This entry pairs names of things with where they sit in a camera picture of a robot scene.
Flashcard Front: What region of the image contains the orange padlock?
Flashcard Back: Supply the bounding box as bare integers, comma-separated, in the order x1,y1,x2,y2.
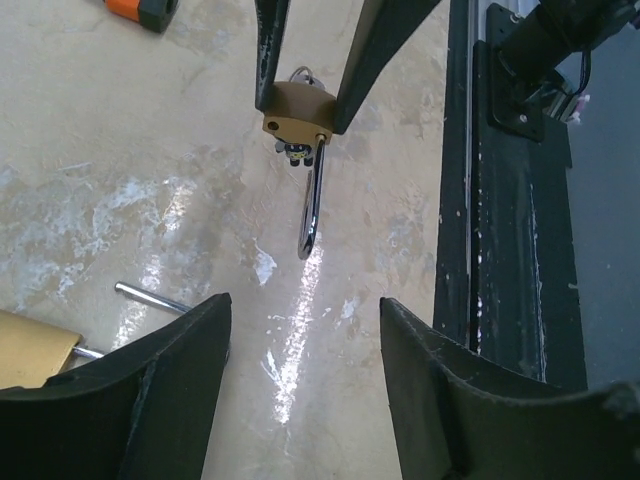
103,0,180,34

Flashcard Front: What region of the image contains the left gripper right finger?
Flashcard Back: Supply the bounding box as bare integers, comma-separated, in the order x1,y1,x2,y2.
379,298,639,479

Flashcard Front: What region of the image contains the large brass padlock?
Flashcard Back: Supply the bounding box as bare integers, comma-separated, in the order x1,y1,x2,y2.
0,281,196,390

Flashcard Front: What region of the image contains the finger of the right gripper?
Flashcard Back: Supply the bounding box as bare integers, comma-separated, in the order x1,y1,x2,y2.
333,0,439,135
254,0,290,111

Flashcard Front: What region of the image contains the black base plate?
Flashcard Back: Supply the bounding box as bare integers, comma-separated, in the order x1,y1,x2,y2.
433,1,587,391

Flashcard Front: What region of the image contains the small brass padlock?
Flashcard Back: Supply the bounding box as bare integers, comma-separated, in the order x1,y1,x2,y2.
263,81,336,260

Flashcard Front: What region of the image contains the panda keychain figure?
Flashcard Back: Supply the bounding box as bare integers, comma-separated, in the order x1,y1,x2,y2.
275,139,314,167

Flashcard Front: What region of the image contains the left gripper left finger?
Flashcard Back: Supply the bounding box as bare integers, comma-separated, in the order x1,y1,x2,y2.
1,293,232,479

